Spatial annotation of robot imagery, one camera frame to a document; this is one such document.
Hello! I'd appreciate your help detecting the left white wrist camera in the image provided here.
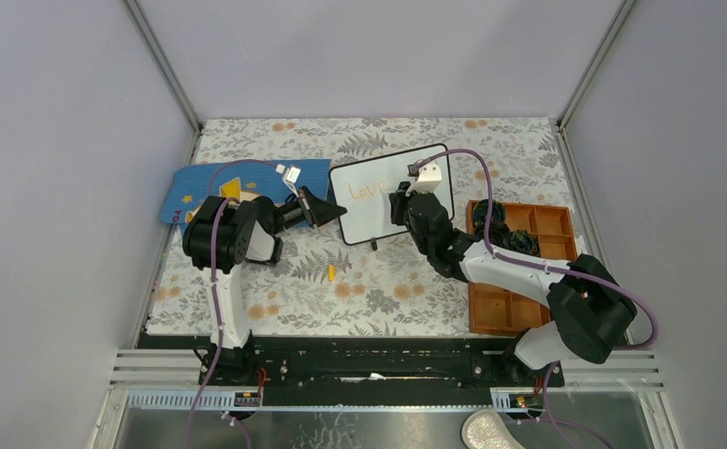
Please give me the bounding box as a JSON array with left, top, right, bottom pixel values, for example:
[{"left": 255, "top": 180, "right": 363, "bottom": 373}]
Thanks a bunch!
[{"left": 275, "top": 164, "right": 301, "bottom": 196}]

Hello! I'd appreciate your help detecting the rolled dark tie top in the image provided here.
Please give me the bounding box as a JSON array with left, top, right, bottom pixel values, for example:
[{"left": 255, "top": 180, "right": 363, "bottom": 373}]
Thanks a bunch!
[{"left": 472, "top": 199, "right": 506, "bottom": 228}]

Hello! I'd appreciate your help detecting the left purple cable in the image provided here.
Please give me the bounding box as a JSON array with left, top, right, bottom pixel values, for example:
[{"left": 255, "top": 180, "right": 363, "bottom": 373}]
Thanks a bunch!
[{"left": 182, "top": 159, "right": 284, "bottom": 449}]

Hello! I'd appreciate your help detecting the small black-framed whiteboard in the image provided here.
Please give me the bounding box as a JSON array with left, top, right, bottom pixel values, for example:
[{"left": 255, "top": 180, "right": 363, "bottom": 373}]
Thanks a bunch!
[{"left": 329, "top": 143, "right": 447, "bottom": 245}]

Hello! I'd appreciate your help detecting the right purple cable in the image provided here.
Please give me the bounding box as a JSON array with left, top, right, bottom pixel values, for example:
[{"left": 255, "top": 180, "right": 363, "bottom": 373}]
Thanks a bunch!
[{"left": 414, "top": 148, "right": 660, "bottom": 352}]

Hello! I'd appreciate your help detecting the rolled dark tie right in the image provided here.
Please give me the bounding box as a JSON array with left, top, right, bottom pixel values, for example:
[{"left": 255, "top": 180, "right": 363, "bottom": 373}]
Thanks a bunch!
[{"left": 508, "top": 229, "right": 541, "bottom": 257}]

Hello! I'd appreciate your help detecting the purple cable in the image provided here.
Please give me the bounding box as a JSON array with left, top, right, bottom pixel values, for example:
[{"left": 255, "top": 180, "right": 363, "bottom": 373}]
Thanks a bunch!
[
  {"left": 182, "top": 159, "right": 284, "bottom": 449},
  {"left": 414, "top": 148, "right": 660, "bottom": 352}
]

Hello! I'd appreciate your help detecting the grey speckled oval object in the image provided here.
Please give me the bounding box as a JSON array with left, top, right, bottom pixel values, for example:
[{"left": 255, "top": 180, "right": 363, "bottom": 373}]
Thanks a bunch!
[{"left": 460, "top": 410, "right": 524, "bottom": 449}]

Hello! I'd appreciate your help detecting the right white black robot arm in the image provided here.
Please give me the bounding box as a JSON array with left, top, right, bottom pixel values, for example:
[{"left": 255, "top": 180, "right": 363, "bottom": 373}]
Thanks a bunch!
[{"left": 388, "top": 181, "right": 637, "bottom": 385}]

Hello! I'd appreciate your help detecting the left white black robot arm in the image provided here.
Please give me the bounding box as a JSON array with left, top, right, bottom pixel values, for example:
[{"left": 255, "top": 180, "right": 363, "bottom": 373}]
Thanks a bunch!
[{"left": 182, "top": 186, "right": 347, "bottom": 384}]

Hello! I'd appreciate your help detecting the orange wooden compartment tray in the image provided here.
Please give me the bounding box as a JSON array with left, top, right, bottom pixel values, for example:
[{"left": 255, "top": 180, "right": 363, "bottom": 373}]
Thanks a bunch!
[{"left": 466, "top": 199, "right": 582, "bottom": 338}]

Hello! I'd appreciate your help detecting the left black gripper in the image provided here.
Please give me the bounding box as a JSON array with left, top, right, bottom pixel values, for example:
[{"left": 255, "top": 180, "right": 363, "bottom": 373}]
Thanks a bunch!
[{"left": 269, "top": 184, "right": 344, "bottom": 235}]

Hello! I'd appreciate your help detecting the blue cartoon print cloth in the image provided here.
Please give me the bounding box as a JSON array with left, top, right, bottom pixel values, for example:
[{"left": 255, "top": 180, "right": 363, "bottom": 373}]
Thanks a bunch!
[{"left": 159, "top": 159, "right": 331, "bottom": 227}]

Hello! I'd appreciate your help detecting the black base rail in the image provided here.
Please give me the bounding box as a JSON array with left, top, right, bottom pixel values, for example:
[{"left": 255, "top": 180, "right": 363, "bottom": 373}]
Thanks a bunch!
[{"left": 182, "top": 334, "right": 562, "bottom": 411}]

